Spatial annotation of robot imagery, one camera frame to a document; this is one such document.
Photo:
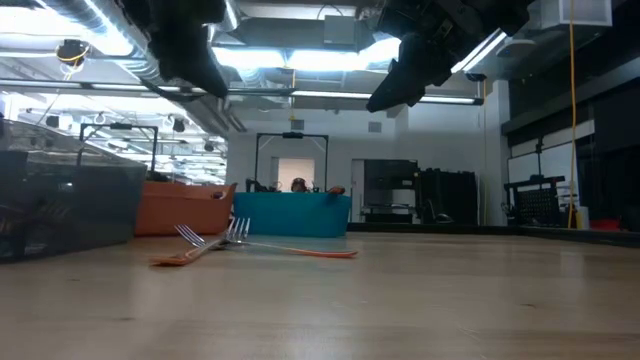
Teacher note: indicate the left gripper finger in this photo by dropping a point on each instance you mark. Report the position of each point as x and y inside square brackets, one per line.
[210, 77]

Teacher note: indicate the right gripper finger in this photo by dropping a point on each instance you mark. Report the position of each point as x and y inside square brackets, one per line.
[405, 80]

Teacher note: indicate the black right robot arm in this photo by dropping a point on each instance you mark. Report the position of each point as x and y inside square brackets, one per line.
[500, 12]

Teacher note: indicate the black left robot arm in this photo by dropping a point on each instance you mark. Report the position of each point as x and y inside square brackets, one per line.
[175, 15]

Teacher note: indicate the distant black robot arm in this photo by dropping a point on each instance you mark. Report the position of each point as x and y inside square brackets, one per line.
[260, 186]

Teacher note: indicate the ceiling light strip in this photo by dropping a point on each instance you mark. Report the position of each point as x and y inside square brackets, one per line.
[50, 83]
[450, 100]

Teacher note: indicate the dark shelf unit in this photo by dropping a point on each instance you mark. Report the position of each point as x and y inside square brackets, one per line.
[390, 185]

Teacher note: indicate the black cabinet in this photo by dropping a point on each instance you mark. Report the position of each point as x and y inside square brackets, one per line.
[450, 195]

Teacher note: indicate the orange plastic bin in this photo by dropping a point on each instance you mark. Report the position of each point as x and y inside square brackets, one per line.
[180, 210]

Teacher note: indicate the white ceiling unit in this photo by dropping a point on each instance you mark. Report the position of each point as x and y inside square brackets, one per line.
[575, 12]

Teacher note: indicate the person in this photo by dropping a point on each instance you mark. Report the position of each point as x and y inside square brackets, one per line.
[299, 184]

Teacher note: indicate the blue plastic bin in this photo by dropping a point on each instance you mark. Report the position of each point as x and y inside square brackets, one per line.
[290, 215]

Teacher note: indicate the black pegboard cart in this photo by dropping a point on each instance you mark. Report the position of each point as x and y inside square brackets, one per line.
[537, 202]

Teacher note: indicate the grey translucent plastic bin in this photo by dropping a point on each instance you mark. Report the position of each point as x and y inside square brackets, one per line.
[75, 210]

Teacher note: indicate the white jug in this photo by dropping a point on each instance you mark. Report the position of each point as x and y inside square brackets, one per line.
[582, 218]

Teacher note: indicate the red bin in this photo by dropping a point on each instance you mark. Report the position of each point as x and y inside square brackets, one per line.
[605, 225]

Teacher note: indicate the grey wall vent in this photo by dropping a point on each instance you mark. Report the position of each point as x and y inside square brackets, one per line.
[375, 126]
[297, 124]

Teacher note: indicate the black gantry frame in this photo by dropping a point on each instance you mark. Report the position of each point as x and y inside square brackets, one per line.
[291, 135]
[120, 126]

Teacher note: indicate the black aluminium table frame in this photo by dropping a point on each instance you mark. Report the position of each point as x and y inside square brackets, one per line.
[500, 230]

